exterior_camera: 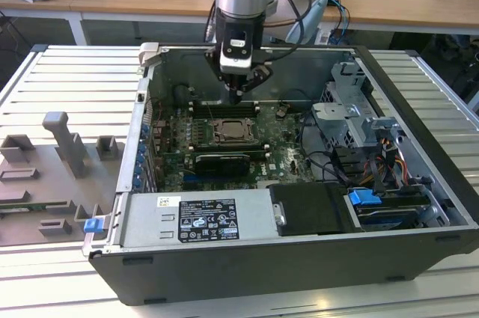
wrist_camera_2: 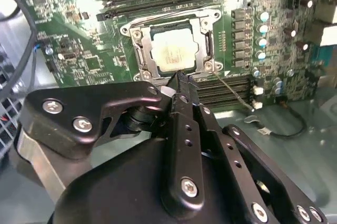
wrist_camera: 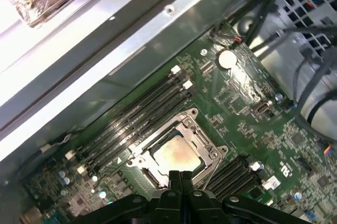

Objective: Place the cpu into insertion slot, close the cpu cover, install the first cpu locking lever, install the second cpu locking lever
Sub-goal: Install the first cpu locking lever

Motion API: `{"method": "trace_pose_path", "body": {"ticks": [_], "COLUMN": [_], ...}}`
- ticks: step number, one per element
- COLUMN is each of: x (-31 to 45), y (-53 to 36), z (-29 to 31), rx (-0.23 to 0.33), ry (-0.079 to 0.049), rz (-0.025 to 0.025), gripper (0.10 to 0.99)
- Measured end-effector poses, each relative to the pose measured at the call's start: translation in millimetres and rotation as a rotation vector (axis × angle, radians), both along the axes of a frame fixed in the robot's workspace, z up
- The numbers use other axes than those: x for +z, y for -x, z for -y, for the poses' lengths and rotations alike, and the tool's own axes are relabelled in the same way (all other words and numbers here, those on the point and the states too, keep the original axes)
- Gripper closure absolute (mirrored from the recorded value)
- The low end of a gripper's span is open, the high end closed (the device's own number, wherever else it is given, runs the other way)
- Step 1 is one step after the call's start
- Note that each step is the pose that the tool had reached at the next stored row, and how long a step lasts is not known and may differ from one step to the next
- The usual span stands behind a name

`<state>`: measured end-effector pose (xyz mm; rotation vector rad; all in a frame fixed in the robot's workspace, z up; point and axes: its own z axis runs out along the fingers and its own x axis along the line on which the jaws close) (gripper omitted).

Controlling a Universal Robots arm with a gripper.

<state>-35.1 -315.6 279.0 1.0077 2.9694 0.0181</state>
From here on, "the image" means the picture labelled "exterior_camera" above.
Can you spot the silver topped CPU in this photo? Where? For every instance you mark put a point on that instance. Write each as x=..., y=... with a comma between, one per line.
x=235, y=130

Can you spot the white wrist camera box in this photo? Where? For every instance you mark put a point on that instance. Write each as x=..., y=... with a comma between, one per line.
x=235, y=63

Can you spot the silver power supply unit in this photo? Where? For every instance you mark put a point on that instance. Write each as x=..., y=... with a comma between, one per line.
x=149, y=220

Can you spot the blue plastic case latch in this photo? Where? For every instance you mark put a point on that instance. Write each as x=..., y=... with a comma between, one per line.
x=93, y=226

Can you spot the silver metal disk bay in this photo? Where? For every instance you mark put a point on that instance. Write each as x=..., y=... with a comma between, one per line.
x=337, y=123

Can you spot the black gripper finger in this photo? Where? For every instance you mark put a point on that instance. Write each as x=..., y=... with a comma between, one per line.
x=260, y=76
x=215, y=63

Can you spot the green motherboard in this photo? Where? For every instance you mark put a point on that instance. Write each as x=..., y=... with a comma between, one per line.
x=277, y=138

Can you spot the gray parts rack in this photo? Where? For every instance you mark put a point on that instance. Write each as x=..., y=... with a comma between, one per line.
x=37, y=191

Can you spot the CPU socket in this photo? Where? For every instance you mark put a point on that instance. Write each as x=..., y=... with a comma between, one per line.
x=215, y=142

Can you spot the black PC case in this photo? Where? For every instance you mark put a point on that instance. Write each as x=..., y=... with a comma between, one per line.
x=262, y=277

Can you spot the green RAM stick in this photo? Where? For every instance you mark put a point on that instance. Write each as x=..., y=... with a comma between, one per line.
x=224, y=152
x=22, y=206

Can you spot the pale blue teach pendant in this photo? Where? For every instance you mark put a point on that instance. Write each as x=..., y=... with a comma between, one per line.
x=307, y=22

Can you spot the gray plastic case latch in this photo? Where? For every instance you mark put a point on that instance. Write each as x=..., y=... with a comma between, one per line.
x=147, y=54

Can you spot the hard disk in blue carrier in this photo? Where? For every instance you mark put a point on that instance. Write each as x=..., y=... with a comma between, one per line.
x=365, y=197

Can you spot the black RAM slot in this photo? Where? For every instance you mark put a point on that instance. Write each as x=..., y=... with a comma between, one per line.
x=209, y=105
x=209, y=108
x=209, y=113

